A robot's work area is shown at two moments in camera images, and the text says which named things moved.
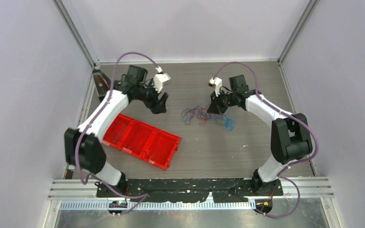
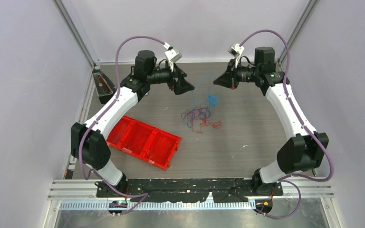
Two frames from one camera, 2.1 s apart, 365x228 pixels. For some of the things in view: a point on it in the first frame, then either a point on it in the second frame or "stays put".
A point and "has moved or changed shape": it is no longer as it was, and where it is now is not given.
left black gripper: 160,107 to 182,85
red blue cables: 201,111 has moved or changed shape
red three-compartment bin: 154,146 stays put
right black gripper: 216,107 to 228,79
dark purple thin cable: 116,138 stays put
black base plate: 187,190 stays put
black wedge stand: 102,84 stays put
